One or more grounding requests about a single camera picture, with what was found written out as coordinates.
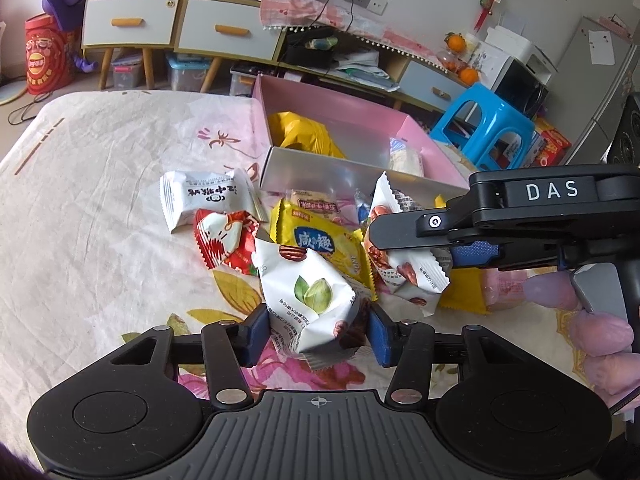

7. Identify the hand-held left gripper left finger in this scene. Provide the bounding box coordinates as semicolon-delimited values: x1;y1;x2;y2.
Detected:
111;304;272;409

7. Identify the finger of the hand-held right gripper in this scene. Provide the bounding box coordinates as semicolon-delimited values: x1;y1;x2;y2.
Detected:
433;239;567;272
366;196;502;253

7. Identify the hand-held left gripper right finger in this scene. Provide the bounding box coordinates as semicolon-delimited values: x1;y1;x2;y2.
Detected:
369;304;532;407

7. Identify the white pecan print snack packet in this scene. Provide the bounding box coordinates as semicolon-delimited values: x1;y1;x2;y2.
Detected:
362;172;454;318

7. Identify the white pistachio print snack packet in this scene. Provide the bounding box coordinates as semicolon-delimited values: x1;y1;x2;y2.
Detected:
254;239;374;370

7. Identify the pink cardboard box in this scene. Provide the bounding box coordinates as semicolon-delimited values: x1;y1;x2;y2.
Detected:
251;74;472;203

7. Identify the person's right hand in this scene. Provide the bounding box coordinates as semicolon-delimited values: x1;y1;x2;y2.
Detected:
524;263;640;397

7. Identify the plain yellow snack packet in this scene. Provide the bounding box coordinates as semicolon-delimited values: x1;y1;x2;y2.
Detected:
434;264;494;317

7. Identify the small clear candy wrapper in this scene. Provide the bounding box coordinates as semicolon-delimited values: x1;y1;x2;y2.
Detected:
354;189;374;223

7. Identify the pink snack packet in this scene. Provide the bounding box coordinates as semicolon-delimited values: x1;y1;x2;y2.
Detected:
481;266;532;312

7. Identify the red snack carton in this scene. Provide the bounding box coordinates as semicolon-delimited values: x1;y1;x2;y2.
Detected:
528;119;573;167

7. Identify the clear cake packet in box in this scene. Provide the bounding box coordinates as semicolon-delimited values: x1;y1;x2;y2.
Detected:
388;137;426;178

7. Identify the yellow cracker packet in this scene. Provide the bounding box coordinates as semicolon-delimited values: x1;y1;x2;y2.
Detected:
269;199;377;302

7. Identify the beige biscuit packet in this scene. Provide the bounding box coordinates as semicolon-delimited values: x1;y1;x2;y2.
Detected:
289;188;359;224

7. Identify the black speaker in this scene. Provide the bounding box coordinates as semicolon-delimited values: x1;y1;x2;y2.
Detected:
606;92;640;167

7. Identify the red and white snack packet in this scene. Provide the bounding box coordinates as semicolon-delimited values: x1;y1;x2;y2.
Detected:
192;209;262;277

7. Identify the blue plastic stool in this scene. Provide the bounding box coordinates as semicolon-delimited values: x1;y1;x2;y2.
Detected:
429;83;537;172

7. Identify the black microwave oven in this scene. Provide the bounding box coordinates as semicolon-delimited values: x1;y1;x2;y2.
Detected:
492;54;550;117

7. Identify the silver refrigerator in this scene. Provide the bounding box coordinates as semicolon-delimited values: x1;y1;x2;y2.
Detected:
554;15;640;167

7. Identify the yellow packet in box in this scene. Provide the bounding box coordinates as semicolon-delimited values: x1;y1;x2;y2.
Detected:
266;111;349;161

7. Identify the low wooden tv stand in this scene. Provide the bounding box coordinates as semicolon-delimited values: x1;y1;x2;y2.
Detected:
278;29;472;113

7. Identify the white packet with black lettering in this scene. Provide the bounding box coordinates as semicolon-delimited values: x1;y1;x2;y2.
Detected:
159;168;257;235

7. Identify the floral tablecloth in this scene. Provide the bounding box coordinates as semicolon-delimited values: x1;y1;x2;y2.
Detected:
0;89;621;461

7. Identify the black bag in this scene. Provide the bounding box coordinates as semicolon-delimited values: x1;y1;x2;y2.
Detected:
284;27;342;70

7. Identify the pink checked cloth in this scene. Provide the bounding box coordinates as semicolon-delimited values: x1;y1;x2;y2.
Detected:
258;0;447;70

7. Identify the clear storage bin blue lid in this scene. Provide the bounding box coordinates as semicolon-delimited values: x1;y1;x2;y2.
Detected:
166;54;213;93

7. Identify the wooden cabinet with white drawers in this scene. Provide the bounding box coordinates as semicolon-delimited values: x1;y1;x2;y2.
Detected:
81;0;287;92

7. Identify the clear storage bin grey lid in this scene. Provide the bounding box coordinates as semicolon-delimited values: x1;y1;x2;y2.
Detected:
111;52;147;91

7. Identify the red cylindrical gift tin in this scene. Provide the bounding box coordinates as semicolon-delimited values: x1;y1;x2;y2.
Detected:
24;13;82;97

